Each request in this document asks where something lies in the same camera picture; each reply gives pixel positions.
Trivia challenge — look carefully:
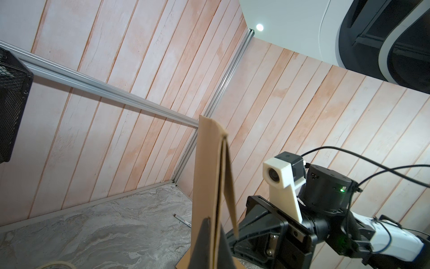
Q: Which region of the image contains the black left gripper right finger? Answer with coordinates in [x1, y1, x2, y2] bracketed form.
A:
[217, 227, 236, 269]

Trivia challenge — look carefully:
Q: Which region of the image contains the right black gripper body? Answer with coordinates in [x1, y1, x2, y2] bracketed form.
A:
[226, 196, 318, 269]

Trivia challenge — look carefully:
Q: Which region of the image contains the horizontal aluminium wall rail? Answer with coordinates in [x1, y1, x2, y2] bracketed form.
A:
[1, 41, 198, 128]

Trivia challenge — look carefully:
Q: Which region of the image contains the black mesh wall basket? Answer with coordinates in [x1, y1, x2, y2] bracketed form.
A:
[1, 48, 34, 163]

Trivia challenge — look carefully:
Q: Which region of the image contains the brown kraft file bag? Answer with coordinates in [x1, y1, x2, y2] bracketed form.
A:
[175, 115, 244, 269]

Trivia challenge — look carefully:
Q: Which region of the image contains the masking tape roll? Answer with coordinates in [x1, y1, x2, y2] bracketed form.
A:
[37, 261, 77, 269]

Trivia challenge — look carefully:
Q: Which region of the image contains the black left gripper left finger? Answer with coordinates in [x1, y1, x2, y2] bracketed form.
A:
[188, 217, 212, 269]

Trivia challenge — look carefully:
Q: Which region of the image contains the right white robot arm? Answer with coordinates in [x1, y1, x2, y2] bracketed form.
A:
[226, 155, 430, 269]

